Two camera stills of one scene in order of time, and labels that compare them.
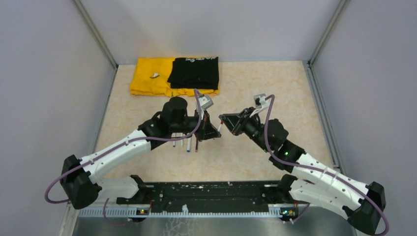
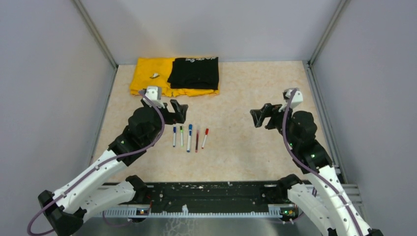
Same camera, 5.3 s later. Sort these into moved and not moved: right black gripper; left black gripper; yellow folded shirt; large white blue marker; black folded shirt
Moved: left black gripper; right black gripper
Not moved: large white blue marker; black folded shirt; yellow folded shirt
